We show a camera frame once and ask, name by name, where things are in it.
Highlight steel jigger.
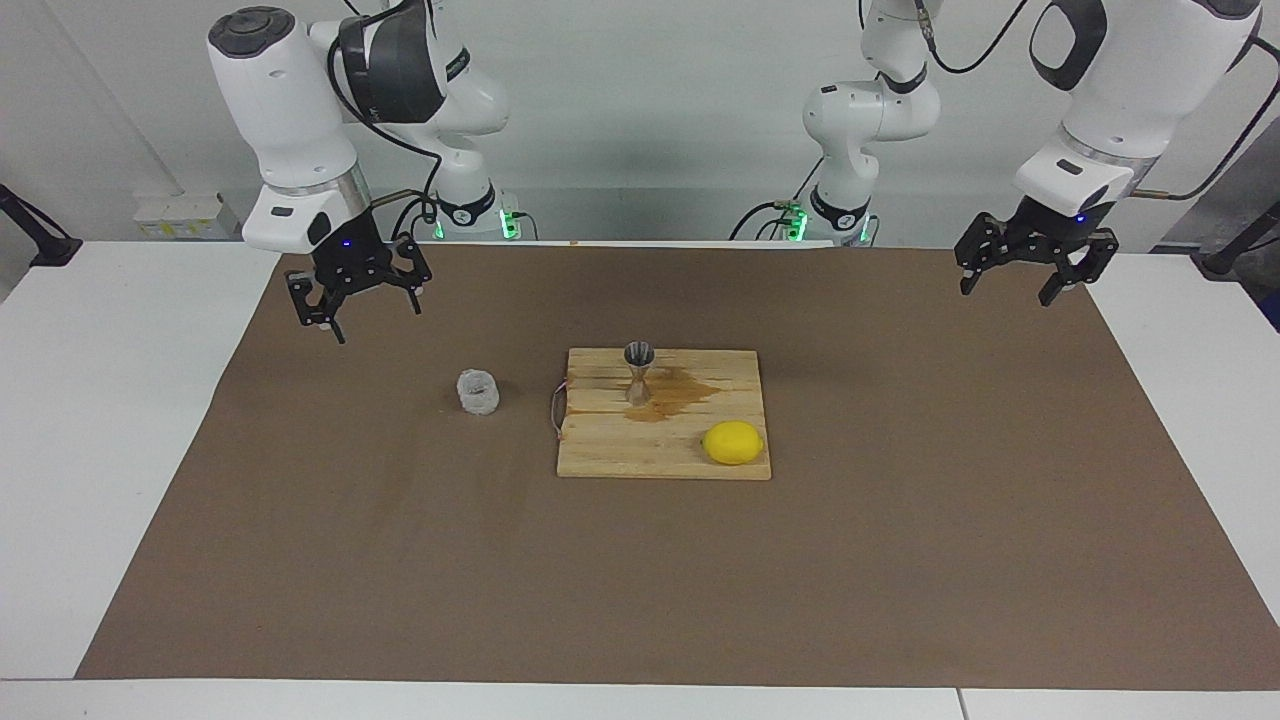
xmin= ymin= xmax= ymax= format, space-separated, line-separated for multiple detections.
xmin=623 ymin=341 xmax=656 ymax=409

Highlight white power strip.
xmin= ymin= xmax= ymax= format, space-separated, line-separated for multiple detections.
xmin=133 ymin=193 xmax=243 ymax=241

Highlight clear glass cup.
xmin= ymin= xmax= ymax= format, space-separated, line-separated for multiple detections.
xmin=457 ymin=368 xmax=501 ymax=418

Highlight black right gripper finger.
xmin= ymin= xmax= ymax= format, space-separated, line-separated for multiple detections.
xmin=287 ymin=270 xmax=346 ymax=346
xmin=385 ymin=235 xmax=433 ymax=316

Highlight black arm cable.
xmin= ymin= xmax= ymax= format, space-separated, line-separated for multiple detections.
xmin=918 ymin=0 xmax=1280 ymax=201
xmin=328 ymin=0 xmax=446 ymax=236

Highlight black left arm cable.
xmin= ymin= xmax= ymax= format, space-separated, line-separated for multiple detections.
xmin=918 ymin=0 xmax=1280 ymax=201

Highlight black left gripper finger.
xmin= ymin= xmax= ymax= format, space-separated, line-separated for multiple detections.
xmin=1038 ymin=232 xmax=1121 ymax=308
xmin=953 ymin=212 xmax=1016 ymax=296

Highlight wooden cutting board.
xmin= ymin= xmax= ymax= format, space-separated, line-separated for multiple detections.
xmin=550 ymin=347 xmax=773 ymax=482

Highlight brown table mat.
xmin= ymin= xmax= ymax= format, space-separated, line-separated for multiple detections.
xmin=75 ymin=243 xmax=1280 ymax=693

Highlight yellow lemon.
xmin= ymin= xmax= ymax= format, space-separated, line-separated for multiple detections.
xmin=702 ymin=421 xmax=766 ymax=467

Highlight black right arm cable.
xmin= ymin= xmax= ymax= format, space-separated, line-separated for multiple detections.
xmin=328 ymin=0 xmax=446 ymax=236

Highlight black base cable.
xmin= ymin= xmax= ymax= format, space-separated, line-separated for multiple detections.
xmin=728 ymin=155 xmax=826 ymax=241
xmin=395 ymin=198 xmax=441 ymax=241

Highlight black clamp stand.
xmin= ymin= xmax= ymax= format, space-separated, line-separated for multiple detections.
xmin=1195 ymin=200 xmax=1280 ymax=281
xmin=0 ymin=183 xmax=83 ymax=268

